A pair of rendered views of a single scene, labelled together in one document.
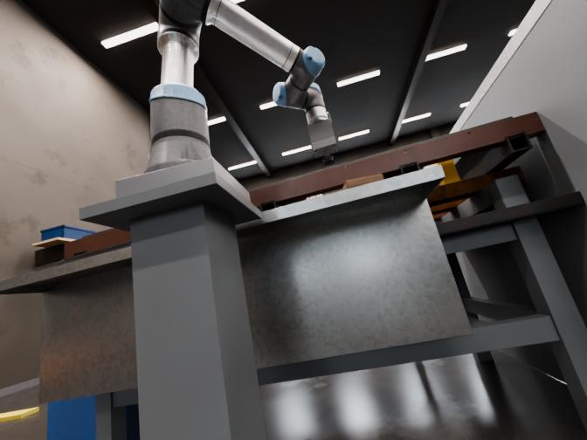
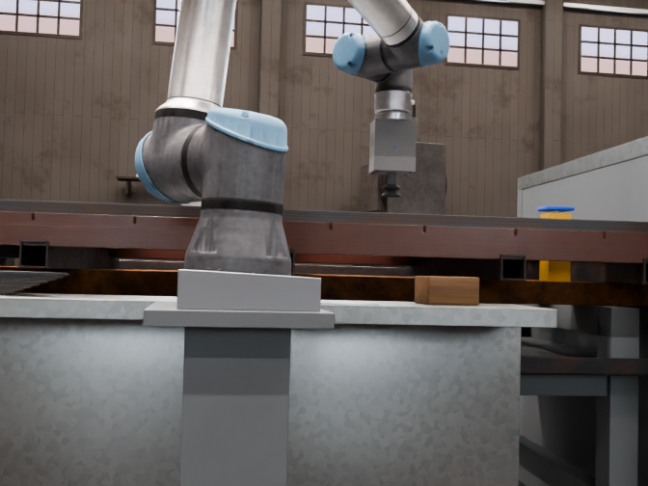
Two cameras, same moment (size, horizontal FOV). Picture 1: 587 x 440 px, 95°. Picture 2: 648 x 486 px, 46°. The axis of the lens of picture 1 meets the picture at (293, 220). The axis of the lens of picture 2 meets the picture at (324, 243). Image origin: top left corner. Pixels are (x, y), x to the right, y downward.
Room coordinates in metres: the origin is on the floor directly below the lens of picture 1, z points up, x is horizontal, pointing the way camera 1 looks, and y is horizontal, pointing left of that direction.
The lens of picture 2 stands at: (-0.57, 0.39, 0.73)
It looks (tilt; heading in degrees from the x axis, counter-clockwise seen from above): 2 degrees up; 344
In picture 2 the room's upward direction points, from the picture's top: 2 degrees clockwise
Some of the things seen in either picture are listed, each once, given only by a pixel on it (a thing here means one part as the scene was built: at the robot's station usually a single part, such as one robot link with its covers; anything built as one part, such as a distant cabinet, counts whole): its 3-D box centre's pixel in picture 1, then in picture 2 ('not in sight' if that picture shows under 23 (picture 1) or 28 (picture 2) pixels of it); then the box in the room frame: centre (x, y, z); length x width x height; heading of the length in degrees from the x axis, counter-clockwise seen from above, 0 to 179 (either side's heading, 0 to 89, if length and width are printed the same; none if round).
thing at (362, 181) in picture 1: (363, 189); (446, 290); (0.69, -0.20, 0.71); 0.10 x 0.06 x 0.05; 92
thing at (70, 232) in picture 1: (69, 237); not in sight; (3.67, 3.23, 1.87); 0.50 x 0.37 x 0.19; 173
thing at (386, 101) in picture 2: (318, 118); (394, 105); (0.88, -0.17, 1.07); 0.08 x 0.08 x 0.05
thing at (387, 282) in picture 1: (220, 308); (166, 411); (0.84, 0.27, 0.48); 1.30 x 0.04 x 0.35; 80
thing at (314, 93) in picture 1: (312, 100); (392, 67); (0.87, -0.16, 1.15); 0.09 x 0.08 x 0.11; 121
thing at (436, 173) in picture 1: (198, 244); (166, 307); (0.76, 0.28, 0.67); 1.30 x 0.20 x 0.03; 80
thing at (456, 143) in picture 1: (268, 197); (282, 236); (0.85, 0.07, 0.80); 1.62 x 0.04 x 0.06; 80
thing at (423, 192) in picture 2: not in sight; (392, 228); (10.23, -3.80, 1.40); 1.44 x 1.28 x 2.80; 83
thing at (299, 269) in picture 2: not in sight; (231, 268); (1.80, 0.00, 0.74); 1.20 x 0.26 x 0.03; 80
